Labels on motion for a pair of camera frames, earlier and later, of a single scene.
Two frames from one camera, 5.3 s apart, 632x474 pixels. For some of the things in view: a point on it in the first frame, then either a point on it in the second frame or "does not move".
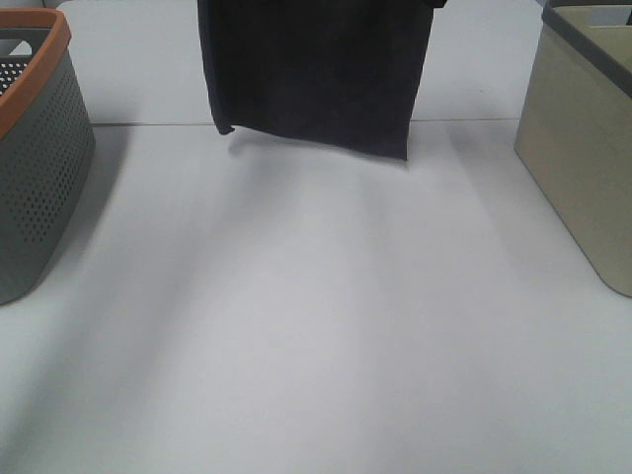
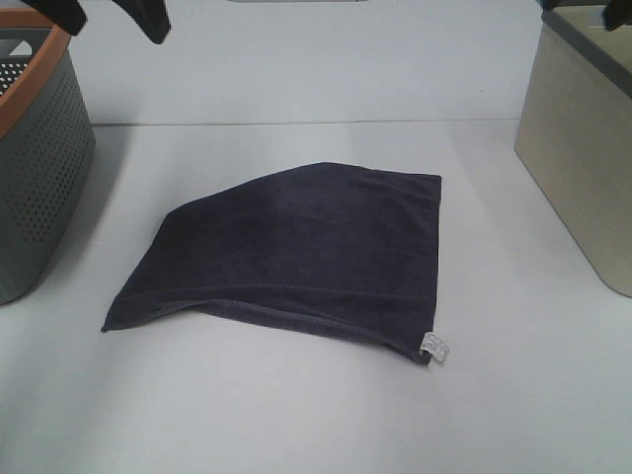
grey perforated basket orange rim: (46, 142) does not move
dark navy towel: (346, 73) -> (350, 245)
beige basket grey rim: (575, 126) does not move
